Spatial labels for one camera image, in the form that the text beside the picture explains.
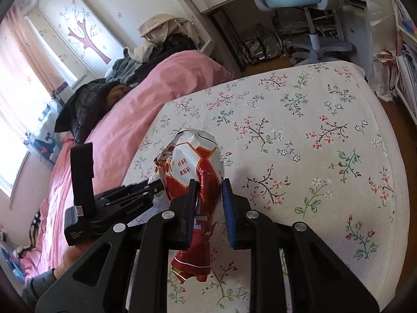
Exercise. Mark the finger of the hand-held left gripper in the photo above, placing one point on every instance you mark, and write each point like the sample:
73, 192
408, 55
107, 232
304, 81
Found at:
127, 210
130, 192

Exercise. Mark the brown plush toy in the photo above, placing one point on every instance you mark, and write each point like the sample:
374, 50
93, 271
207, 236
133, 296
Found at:
119, 93

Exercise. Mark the pile of denim clothes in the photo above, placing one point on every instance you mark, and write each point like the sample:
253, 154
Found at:
123, 68

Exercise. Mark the pink curtain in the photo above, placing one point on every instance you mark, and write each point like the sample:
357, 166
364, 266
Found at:
26, 58

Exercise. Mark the floral tablecloth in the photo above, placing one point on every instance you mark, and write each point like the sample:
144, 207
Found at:
293, 169

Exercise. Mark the cartoon printed bedding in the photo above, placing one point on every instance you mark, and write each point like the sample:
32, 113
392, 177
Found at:
45, 137

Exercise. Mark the person's left forearm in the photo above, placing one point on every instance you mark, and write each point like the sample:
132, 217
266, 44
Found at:
39, 287

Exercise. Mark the white book rack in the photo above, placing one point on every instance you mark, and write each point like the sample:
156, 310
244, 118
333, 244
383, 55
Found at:
409, 55

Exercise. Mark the red snack bag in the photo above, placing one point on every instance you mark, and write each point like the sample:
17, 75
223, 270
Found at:
195, 163

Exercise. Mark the clear storage bag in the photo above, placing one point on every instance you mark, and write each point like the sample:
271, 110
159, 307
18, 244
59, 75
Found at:
260, 44

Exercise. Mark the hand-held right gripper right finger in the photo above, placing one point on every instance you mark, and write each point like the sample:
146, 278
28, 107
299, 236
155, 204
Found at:
228, 215

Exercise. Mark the white drawer cabinet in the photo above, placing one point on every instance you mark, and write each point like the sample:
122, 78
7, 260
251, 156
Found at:
356, 39

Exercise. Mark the beige cloth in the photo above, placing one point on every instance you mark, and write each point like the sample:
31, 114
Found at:
159, 26

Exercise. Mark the white tote bag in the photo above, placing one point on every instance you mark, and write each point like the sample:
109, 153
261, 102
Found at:
386, 75

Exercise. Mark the black puffer jacket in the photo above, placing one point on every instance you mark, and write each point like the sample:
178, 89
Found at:
81, 104

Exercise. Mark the white plastic bag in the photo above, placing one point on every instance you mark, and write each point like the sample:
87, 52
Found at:
381, 9

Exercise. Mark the pink blanket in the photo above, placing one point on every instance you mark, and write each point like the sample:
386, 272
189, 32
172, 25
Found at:
130, 114

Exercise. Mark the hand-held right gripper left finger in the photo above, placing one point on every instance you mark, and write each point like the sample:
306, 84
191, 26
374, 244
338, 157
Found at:
187, 212

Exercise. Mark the white desk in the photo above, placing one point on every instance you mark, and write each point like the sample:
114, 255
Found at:
215, 0

